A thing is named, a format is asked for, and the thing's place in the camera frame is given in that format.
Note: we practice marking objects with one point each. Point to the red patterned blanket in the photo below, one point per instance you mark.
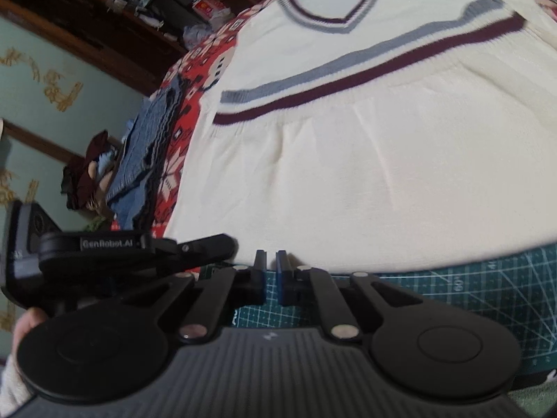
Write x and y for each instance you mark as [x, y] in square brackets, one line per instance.
[191, 109]

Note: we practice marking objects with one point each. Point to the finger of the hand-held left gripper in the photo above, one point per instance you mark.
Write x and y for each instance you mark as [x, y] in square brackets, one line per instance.
[204, 248]

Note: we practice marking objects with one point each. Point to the white knit vest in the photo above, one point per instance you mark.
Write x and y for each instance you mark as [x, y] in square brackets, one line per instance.
[370, 161]

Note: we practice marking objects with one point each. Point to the blue denim jeans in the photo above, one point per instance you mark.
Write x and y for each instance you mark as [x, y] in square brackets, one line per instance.
[143, 152]

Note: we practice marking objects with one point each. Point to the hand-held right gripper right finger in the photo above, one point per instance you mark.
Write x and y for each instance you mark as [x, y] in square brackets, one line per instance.
[280, 283]

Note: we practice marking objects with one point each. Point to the white plastic bag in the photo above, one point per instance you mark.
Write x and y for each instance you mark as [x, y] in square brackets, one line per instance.
[198, 35]

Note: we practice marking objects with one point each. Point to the red white box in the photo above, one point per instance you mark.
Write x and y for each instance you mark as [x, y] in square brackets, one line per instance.
[209, 6]

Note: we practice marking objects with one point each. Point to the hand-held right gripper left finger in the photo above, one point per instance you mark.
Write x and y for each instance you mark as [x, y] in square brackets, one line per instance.
[261, 283]

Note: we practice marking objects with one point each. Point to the pale green bed sheet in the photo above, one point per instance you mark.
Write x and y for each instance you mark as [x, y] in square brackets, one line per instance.
[535, 396]

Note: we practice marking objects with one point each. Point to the pile of dark clothes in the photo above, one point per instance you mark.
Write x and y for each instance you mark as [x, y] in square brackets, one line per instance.
[87, 170]

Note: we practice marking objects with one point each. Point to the green cutting mat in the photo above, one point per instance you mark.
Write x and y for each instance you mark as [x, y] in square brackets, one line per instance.
[457, 296]

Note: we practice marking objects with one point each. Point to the person's left hand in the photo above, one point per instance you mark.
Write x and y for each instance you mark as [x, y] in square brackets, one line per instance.
[26, 322]

